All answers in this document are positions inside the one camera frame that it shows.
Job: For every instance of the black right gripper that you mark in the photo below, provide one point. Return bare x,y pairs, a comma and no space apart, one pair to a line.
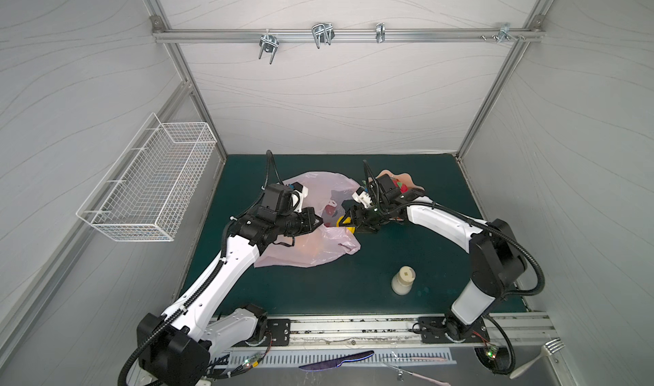
355,217

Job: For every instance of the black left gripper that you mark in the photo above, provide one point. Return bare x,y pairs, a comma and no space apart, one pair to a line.
308,220

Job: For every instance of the yellow lemon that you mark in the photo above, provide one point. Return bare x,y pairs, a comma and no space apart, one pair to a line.
349,227

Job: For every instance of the pink plastic bag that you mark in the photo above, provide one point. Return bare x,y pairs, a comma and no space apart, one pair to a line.
327,193

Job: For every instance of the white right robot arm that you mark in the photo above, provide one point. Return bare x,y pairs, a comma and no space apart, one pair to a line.
500,267

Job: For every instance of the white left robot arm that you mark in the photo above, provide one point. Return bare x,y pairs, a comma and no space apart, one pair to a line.
177,346

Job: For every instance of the peach scalloped fruit bowl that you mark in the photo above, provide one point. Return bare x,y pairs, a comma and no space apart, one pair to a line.
402,177

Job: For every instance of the green table mat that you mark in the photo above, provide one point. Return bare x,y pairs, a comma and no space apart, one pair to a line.
353,284

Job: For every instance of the cream plastic bottle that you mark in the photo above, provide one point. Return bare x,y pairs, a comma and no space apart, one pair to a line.
403,280

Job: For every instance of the purple plastic knife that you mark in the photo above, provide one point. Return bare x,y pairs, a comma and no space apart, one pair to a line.
337,362

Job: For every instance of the metal u-bolt clamp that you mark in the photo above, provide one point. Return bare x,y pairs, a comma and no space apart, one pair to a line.
269,44

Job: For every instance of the metal hook clamp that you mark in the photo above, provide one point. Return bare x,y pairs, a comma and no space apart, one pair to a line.
323,34

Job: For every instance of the pink plastic utensil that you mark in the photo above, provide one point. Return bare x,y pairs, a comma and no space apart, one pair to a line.
403,371

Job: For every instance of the silver fork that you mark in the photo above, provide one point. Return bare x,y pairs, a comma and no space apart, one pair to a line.
550,348

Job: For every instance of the white wire basket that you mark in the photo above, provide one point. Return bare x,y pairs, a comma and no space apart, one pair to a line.
145,194

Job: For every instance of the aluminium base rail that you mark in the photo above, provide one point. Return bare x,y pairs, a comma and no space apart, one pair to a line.
390,332

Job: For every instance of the small metal ring clamp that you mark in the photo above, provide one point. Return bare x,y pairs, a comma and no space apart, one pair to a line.
380,33

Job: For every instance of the metal corner bracket clamp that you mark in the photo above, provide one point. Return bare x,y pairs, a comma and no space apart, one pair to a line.
504,35

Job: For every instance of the aluminium top rail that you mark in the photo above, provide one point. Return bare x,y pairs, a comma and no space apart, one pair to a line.
298,36

